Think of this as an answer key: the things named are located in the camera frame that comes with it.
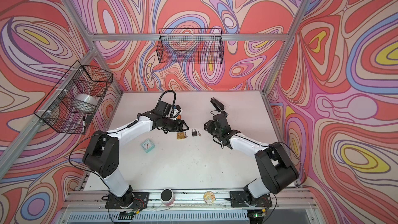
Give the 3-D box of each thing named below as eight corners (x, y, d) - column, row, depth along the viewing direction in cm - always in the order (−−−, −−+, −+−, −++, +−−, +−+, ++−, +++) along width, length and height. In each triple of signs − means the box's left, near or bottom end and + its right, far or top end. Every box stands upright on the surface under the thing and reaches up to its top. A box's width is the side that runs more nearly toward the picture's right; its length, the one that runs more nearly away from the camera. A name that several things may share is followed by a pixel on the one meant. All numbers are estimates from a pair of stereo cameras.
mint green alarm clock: (140, 146, 93) (139, 144, 91) (149, 139, 96) (148, 137, 94) (147, 153, 90) (146, 152, 88) (156, 146, 93) (155, 144, 91)
